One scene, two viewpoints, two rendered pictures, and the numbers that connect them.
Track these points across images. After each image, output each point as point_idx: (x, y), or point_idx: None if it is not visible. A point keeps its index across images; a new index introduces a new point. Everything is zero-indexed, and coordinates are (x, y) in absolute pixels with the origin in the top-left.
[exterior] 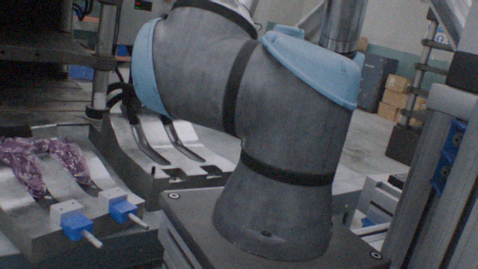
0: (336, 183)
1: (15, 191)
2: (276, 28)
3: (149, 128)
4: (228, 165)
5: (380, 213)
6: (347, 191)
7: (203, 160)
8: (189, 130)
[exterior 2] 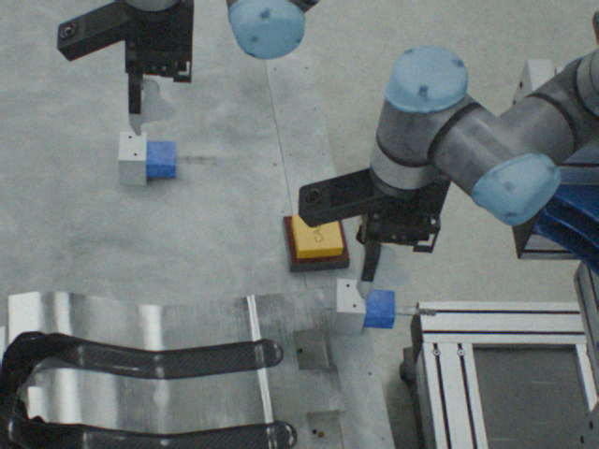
0: (272, 74)
1: None
2: (432, 103)
3: (105, 412)
4: (299, 304)
5: (582, 171)
6: (314, 79)
7: (264, 345)
8: (108, 310)
